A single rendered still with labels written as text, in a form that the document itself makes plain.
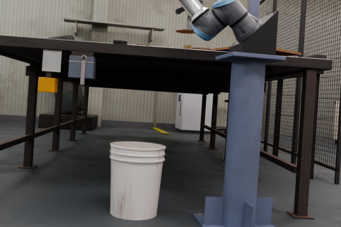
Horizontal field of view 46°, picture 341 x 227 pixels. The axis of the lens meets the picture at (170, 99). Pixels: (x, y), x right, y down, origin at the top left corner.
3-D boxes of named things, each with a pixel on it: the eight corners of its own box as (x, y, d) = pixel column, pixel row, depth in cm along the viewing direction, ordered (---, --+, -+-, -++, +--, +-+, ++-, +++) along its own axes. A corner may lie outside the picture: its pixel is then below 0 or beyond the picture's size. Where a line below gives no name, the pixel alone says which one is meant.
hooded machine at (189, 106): (205, 131, 827) (209, 67, 827) (213, 135, 770) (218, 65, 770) (173, 130, 813) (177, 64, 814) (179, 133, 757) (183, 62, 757)
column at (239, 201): (290, 240, 188) (302, 55, 188) (213, 240, 181) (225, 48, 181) (257, 216, 226) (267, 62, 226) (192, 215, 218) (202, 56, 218)
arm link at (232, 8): (246, 12, 194) (229, -10, 192) (225, 30, 199) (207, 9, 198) (247, 8, 205) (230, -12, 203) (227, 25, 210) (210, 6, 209)
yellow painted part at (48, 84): (54, 92, 217) (57, 49, 217) (37, 91, 217) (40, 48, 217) (57, 92, 225) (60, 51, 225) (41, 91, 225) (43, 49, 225)
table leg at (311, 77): (314, 219, 227) (324, 69, 227) (294, 218, 226) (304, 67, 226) (306, 213, 239) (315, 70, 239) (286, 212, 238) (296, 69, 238)
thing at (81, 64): (92, 85, 217) (94, 51, 217) (66, 83, 216) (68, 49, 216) (95, 85, 228) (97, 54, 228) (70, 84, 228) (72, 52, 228)
